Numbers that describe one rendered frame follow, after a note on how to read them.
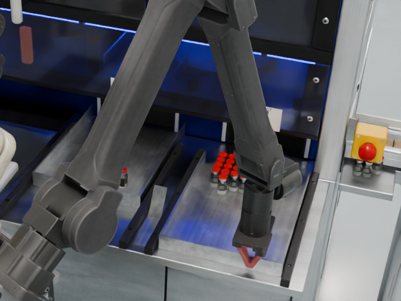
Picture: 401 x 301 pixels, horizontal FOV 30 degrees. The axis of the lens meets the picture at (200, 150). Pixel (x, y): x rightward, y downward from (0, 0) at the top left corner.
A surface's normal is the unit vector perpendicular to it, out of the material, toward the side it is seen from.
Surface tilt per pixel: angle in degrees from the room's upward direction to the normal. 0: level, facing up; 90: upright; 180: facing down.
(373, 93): 0
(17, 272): 48
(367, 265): 0
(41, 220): 37
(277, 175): 87
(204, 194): 0
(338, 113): 90
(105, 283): 90
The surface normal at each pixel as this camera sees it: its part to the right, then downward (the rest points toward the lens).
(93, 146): -0.55, -0.22
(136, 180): 0.06, -0.84
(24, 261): 0.12, -0.15
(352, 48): -0.28, 0.50
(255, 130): 0.67, 0.37
